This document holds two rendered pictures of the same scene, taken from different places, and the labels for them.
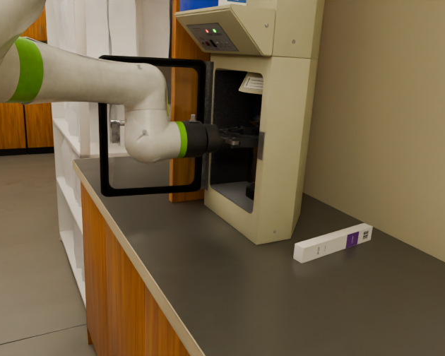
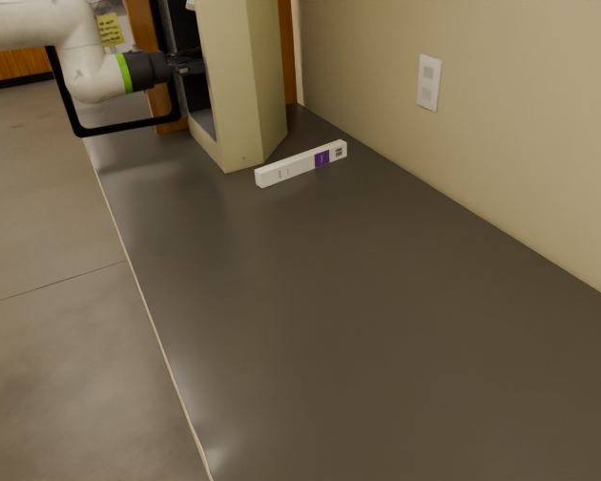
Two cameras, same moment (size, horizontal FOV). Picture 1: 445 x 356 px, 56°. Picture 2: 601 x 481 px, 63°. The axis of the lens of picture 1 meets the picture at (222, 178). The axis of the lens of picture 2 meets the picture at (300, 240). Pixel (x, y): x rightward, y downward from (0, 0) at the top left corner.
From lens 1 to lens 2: 0.40 m
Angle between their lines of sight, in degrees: 19
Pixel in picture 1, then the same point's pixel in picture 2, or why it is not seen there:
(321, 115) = (310, 15)
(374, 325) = (300, 241)
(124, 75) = (34, 15)
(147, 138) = (83, 79)
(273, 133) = (216, 57)
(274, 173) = (227, 99)
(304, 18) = not seen: outside the picture
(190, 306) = (138, 240)
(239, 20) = not seen: outside the picture
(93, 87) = not seen: outside the picture
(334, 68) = not seen: outside the picture
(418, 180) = (390, 88)
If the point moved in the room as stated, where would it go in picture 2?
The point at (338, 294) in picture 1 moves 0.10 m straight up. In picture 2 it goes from (281, 216) to (278, 176)
